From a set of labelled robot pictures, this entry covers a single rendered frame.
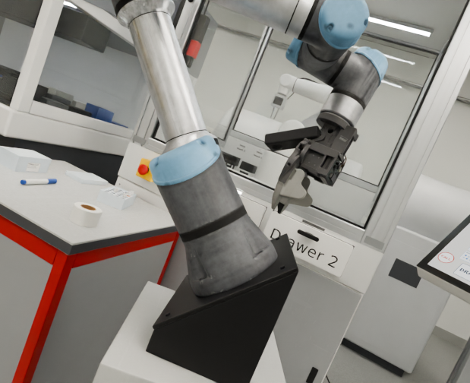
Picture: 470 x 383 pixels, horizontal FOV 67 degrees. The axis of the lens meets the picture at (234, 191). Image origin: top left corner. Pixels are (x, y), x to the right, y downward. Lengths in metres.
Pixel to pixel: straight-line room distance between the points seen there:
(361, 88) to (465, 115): 3.94
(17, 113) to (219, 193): 1.13
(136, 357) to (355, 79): 0.60
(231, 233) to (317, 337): 0.83
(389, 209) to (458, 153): 3.39
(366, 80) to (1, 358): 1.02
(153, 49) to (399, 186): 0.85
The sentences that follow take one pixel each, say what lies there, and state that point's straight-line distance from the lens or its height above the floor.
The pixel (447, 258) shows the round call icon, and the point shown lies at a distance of 1.20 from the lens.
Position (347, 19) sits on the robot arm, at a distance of 0.61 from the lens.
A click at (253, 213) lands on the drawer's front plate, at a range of 1.25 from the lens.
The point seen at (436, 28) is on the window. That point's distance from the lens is 1.37.
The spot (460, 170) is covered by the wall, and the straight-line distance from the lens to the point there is 4.58.
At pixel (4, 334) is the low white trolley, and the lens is 1.05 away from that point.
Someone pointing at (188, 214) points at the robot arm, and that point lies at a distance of 0.54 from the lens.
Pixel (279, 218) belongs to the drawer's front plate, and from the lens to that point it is 1.23.
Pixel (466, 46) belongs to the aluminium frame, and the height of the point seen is 1.62.
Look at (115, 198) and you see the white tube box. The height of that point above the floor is 0.79.
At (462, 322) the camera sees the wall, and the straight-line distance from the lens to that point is 4.79.
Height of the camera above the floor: 1.08
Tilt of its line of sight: 7 degrees down
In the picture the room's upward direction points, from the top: 22 degrees clockwise
